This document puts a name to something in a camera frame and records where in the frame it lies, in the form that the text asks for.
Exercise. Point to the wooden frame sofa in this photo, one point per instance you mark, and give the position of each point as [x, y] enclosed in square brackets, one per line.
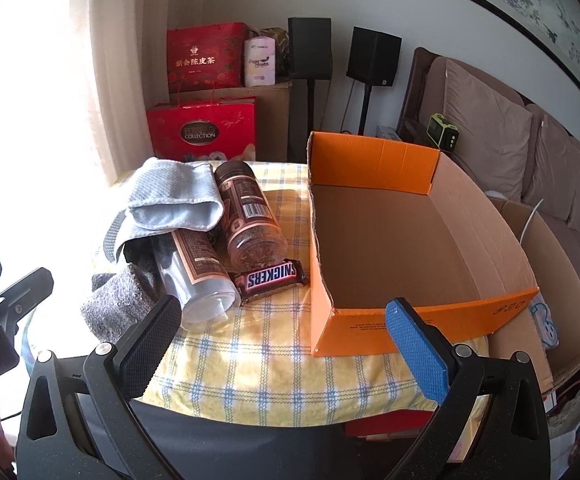
[545, 110]

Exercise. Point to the open brown cardboard box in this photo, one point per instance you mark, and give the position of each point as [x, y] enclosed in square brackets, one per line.
[560, 310]

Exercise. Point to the red gift box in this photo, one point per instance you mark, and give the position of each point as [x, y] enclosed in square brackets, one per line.
[204, 55]

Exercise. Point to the large beige sofa cushion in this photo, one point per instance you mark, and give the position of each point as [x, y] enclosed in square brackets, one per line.
[490, 120]

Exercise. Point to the black speaker stand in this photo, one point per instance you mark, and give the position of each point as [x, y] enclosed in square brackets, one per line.
[365, 110]
[314, 105]

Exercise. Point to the framed ink painting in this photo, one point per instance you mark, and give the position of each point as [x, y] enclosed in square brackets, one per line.
[520, 5]

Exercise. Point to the black speaker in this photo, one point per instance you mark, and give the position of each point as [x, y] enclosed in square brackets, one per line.
[372, 55]
[310, 47]

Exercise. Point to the brown label spice jar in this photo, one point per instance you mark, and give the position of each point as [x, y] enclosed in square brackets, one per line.
[250, 220]

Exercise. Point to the red gift bag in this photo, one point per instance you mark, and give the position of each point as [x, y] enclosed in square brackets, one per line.
[199, 127]

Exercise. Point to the green electronic device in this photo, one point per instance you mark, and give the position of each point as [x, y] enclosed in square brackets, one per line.
[442, 132]

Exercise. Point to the dark grey knit cloth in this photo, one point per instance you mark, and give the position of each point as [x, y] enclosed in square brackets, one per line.
[114, 305]

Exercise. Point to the white curtain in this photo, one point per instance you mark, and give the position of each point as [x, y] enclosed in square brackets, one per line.
[114, 70]

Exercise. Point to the yellow plaid tablecloth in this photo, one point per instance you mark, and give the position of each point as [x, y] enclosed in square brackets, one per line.
[250, 360]

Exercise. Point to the brown chocolate bar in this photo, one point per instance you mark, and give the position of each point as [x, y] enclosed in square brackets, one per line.
[270, 278]

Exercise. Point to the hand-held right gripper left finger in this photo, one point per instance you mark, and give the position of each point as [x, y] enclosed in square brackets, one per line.
[145, 350]

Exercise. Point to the gold patterned box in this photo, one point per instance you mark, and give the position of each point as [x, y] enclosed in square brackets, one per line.
[277, 45]

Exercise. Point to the orange cardboard box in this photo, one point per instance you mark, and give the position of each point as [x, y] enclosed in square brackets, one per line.
[395, 240]

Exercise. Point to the white tissue roll pack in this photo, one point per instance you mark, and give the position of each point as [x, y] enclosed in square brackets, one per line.
[260, 62]

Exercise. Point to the clear bottle with copper cap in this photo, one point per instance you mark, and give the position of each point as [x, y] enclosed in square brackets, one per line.
[204, 280]

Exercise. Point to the grey white cloth garment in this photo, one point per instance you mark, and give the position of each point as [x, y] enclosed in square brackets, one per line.
[169, 195]

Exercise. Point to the black cloth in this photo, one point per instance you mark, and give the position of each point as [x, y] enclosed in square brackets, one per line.
[142, 255]

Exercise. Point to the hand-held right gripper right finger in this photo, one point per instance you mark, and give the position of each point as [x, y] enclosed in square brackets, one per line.
[415, 350]

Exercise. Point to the small grey box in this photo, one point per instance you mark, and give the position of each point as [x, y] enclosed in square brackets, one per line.
[389, 133]

